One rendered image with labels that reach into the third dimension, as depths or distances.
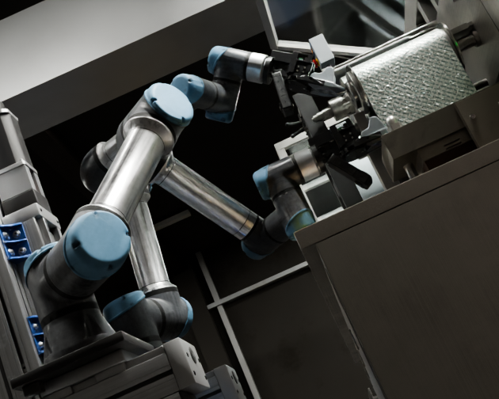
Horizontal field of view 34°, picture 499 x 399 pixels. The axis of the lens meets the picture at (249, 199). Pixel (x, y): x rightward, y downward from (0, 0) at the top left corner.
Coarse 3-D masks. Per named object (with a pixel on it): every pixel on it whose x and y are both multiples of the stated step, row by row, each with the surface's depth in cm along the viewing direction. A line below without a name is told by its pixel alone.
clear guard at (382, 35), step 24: (288, 0) 277; (312, 0) 274; (336, 0) 271; (360, 0) 268; (384, 0) 266; (288, 24) 293; (312, 24) 290; (336, 24) 287; (360, 24) 284; (384, 24) 281; (360, 48) 302
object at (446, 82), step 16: (448, 64) 197; (416, 80) 197; (432, 80) 196; (448, 80) 196; (464, 80) 195; (368, 96) 198; (384, 96) 197; (400, 96) 196; (416, 96) 196; (432, 96) 195; (448, 96) 194; (464, 96) 194; (384, 112) 196; (400, 112) 195; (416, 112) 195
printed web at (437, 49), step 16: (432, 32) 201; (400, 48) 201; (416, 48) 199; (432, 48) 199; (448, 48) 198; (368, 64) 201; (384, 64) 200; (400, 64) 199; (416, 64) 198; (432, 64) 197; (368, 80) 199; (384, 80) 198; (400, 80) 198
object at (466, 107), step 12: (480, 96) 170; (492, 96) 170; (456, 108) 172; (468, 108) 170; (480, 108) 170; (492, 108) 169; (468, 120) 169; (480, 120) 169; (492, 120) 169; (480, 132) 168; (492, 132) 168; (480, 144) 168
